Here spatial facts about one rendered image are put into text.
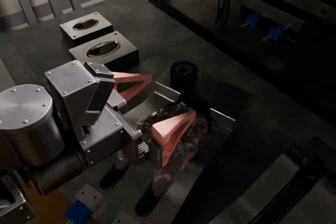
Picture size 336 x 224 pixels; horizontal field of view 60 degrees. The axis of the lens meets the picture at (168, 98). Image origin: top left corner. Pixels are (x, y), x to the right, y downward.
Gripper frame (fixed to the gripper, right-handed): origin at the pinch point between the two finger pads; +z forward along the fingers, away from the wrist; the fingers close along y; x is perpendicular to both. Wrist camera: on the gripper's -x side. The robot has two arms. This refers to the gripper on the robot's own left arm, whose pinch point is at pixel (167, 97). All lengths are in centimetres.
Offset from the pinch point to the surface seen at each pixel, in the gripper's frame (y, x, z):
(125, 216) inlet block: 2.2, 31.8, -8.9
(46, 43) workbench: 84, 40, 6
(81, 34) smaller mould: 72, 33, 17
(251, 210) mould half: -13.6, 31.2, 12.4
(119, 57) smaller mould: 50, 32, 20
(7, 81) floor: 180, 120, -8
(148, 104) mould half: 25.6, 32.1, 14.4
